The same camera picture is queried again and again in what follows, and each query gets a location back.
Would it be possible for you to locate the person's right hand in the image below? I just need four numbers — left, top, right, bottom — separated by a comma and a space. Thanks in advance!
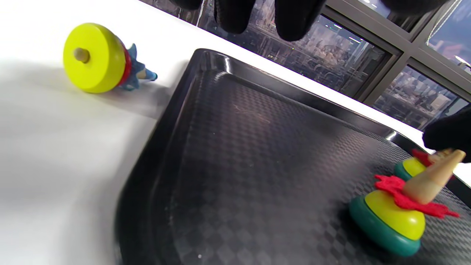
422, 107, 471, 163

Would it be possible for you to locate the black textured tray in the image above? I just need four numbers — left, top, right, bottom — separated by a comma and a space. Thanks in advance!
115, 48, 471, 265

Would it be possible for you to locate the green yellow red spinning top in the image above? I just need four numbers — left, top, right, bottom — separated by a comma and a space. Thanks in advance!
349, 149, 466, 257
394, 148, 455, 181

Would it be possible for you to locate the yellow top with blue star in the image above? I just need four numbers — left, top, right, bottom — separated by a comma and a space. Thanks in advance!
63, 23, 158, 94

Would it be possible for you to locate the dark metal window frame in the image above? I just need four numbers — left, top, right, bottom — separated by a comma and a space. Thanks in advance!
140, 0, 471, 130

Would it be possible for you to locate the person's left hand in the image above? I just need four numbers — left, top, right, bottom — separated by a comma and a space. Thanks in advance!
162, 0, 449, 42

